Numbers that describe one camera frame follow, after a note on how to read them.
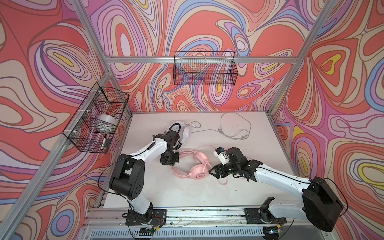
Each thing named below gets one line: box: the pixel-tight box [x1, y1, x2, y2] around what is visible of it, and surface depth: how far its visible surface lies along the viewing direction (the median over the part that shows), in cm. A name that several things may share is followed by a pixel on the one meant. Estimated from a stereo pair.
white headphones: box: [163, 121, 191, 145], surface depth 99 cm
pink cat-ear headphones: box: [171, 149, 212, 181], surface depth 81 cm
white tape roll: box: [93, 114, 118, 132], surface depth 73 cm
